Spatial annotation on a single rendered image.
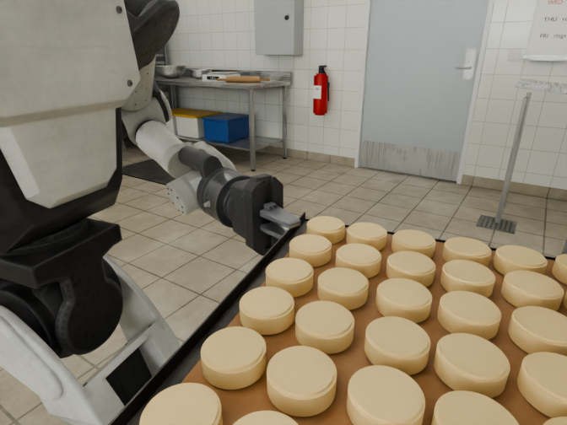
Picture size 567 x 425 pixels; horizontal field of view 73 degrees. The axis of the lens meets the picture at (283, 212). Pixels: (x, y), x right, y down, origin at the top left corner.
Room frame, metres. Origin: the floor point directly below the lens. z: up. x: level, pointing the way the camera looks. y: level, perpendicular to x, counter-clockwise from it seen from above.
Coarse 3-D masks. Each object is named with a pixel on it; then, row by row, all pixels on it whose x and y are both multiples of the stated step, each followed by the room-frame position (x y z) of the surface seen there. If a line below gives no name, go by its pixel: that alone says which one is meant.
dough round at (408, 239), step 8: (400, 232) 0.43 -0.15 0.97; (408, 232) 0.43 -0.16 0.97; (416, 232) 0.43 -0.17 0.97; (392, 240) 0.42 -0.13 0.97; (400, 240) 0.41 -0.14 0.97; (408, 240) 0.41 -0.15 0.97; (416, 240) 0.41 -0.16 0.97; (424, 240) 0.41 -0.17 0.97; (432, 240) 0.41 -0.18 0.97; (392, 248) 0.42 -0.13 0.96; (400, 248) 0.40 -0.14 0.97; (408, 248) 0.40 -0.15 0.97; (416, 248) 0.40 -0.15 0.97; (424, 248) 0.40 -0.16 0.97; (432, 248) 0.40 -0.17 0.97; (432, 256) 0.40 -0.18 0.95
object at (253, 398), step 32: (288, 256) 0.41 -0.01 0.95; (384, 256) 0.41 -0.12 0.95; (352, 352) 0.25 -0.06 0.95; (512, 352) 0.25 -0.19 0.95; (256, 384) 0.22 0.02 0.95; (512, 384) 0.22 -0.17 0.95; (224, 416) 0.19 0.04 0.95; (288, 416) 0.19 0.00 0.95; (320, 416) 0.19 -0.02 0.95; (544, 416) 0.19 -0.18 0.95
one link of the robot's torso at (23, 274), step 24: (72, 240) 0.43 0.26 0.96; (96, 240) 0.44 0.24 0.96; (120, 240) 0.48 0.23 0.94; (0, 264) 0.38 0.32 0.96; (24, 264) 0.37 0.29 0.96; (48, 264) 0.38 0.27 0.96; (72, 264) 0.41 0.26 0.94; (96, 264) 0.44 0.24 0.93; (72, 288) 0.40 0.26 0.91; (96, 288) 0.43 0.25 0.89; (120, 288) 0.47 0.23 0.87; (72, 312) 0.39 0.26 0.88; (96, 312) 0.42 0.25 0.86; (120, 312) 0.46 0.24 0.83; (72, 336) 0.39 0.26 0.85; (96, 336) 0.42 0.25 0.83
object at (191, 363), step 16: (304, 224) 0.50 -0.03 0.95; (288, 240) 0.45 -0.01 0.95; (272, 256) 0.41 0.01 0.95; (544, 256) 0.40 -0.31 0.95; (256, 272) 0.37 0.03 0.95; (240, 288) 0.33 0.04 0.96; (224, 304) 0.30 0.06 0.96; (208, 320) 0.28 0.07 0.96; (224, 320) 0.29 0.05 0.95; (192, 336) 0.26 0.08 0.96; (208, 336) 0.27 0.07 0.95; (176, 352) 0.24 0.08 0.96; (192, 352) 0.25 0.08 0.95; (160, 368) 0.22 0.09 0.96; (176, 368) 0.23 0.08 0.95; (192, 368) 0.23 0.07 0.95; (160, 384) 0.22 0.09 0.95; (176, 384) 0.22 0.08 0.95; (144, 400) 0.20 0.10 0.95; (128, 416) 0.19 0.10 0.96
